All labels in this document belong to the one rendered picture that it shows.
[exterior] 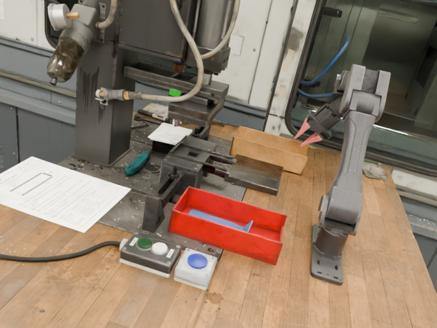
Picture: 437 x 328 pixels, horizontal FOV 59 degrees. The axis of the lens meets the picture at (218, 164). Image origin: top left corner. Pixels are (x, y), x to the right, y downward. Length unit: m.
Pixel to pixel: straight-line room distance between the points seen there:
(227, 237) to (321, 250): 0.22
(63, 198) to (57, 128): 1.14
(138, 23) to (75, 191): 0.43
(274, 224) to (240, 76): 0.83
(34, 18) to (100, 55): 1.06
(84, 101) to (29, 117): 1.13
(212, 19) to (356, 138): 0.43
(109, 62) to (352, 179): 0.64
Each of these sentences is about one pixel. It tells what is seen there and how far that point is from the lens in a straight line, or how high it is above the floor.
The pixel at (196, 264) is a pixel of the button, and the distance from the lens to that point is 0.76.
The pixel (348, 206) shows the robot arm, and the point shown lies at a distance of 0.89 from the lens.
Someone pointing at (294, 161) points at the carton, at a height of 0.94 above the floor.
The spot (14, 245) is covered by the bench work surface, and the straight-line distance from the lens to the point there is 0.85.
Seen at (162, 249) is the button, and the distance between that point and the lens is 0.78.
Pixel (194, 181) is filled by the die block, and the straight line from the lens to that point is 0.98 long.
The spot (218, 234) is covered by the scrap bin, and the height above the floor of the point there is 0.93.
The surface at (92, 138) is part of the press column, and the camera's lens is 1.10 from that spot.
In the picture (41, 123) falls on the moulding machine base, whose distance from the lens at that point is 2.15.
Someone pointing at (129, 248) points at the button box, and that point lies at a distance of 0.78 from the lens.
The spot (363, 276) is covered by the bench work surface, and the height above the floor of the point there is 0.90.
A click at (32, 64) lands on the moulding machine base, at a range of 2.09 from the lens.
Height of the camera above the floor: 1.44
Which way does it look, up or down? 26 degrees down
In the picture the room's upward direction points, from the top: 12 degrees clockwise
